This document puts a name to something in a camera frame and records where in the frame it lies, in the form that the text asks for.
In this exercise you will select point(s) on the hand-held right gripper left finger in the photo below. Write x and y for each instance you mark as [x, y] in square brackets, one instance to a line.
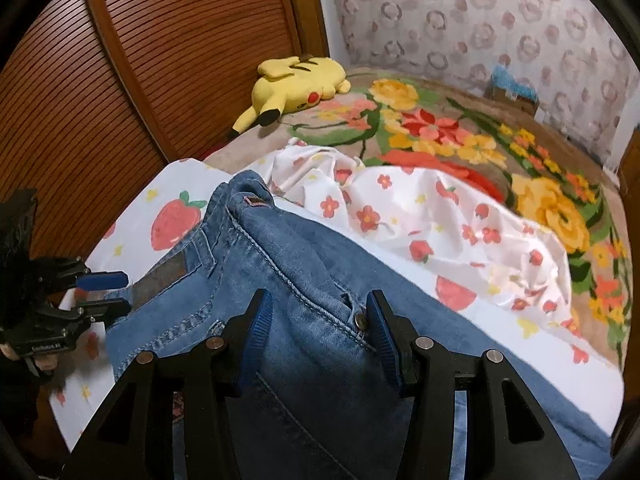
[257, 330]

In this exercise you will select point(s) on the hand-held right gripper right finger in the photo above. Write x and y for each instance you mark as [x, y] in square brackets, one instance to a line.
[380, 330]

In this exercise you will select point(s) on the beige floral blanket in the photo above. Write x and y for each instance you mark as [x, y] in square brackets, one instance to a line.
[450, 130]

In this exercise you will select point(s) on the small blue brown object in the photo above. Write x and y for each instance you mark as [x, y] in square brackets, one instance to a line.
[515, 102]

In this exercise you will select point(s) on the blue denim pants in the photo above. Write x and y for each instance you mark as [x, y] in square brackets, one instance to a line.
[300, 270]

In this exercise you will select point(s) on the wooden cabinet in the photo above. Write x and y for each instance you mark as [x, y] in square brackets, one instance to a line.
[631, 177]

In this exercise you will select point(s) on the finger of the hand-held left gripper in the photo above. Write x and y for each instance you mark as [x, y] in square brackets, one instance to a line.
[105, 281]
[107, 308]

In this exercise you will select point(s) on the white strawberry print sheet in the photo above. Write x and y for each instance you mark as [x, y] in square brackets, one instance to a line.
[425, 220]

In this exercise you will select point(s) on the wooden louvered wardrobe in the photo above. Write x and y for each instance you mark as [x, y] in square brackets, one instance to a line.
[125, 85]

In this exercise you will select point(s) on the circle patterned curtain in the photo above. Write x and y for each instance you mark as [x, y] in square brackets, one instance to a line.
[475, 20]

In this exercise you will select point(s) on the yellow plush toy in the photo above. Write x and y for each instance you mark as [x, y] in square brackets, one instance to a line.
[295, 85]

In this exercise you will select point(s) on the person's left hand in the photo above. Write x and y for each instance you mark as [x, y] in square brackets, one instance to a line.
[44, 363]

